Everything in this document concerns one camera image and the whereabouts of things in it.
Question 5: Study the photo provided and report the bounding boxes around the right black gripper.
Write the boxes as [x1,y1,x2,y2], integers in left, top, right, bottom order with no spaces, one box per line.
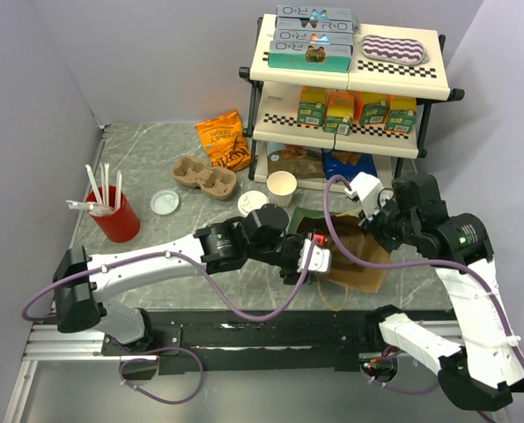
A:
[358,192,418,252]

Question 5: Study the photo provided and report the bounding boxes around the white paper coffee cup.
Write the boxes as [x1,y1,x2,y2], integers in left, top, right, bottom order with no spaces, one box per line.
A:
[237,189,271,217]

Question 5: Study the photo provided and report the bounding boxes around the white plastic cup lid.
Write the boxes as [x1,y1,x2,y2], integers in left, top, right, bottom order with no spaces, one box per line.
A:
[237,189,271,216]

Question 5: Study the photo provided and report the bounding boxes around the brown paper bag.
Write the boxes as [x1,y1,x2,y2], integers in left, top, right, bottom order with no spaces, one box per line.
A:
[315,213,391,311]

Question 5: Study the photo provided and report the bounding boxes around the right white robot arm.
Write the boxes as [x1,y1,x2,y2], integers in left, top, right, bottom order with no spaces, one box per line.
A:
[351,174,524,412]

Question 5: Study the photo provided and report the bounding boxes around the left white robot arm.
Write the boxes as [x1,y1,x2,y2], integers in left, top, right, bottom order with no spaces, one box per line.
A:
[53,204,313,354]

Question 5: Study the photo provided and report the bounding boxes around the dark green paper bag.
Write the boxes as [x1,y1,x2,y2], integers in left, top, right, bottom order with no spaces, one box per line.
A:
[287,207,328,234]

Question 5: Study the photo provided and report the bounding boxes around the blue snack bag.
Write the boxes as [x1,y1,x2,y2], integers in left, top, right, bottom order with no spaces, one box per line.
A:
[323,150,377,181]

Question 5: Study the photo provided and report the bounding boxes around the brown snack bag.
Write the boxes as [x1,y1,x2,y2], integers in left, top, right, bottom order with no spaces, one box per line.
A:
[267,145,325,179]

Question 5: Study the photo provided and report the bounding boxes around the green juice carton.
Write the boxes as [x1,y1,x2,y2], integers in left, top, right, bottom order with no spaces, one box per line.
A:
[355,92,389,126]
[297,85,328,127]
[384,95,417,134]

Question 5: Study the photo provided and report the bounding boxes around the orange kettle chips bag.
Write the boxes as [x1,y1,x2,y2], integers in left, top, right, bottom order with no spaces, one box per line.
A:
[195,109,252,172]

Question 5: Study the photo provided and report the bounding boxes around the cream three-tier shelf rack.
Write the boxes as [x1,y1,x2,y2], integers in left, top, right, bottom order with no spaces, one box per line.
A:
[240,12,464,185]

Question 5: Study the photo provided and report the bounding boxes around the red straw holder cup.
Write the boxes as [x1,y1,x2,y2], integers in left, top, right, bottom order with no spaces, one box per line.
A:
[90,192,141,243]

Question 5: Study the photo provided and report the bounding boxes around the purple wavy pattern pouch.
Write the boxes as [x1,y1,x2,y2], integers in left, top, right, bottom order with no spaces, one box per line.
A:
[360,34,429,66]

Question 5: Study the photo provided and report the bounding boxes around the teal front R&O box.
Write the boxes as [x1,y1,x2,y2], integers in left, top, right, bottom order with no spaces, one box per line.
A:
[268,41,352,73]

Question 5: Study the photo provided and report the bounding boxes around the grey back R&O box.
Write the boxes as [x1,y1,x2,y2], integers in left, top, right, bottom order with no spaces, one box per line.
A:
[276,4,360,34]

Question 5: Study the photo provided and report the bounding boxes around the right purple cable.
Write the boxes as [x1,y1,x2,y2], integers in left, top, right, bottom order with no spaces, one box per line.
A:
[323,174,524,423]

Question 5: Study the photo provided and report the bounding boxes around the purple cable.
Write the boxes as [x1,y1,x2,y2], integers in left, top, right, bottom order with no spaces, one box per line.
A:
[323,174,524,423]
[21,240,315,403]

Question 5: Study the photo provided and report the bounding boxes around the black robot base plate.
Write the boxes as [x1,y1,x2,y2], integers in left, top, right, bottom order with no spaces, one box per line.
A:
[43,310,417,382]

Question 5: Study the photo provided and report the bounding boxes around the aluminium rail frame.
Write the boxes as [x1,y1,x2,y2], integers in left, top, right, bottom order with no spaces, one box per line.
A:
[4,321,509,423]

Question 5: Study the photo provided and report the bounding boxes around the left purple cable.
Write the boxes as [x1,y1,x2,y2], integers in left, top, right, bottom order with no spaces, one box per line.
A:
[21,240,315,403]

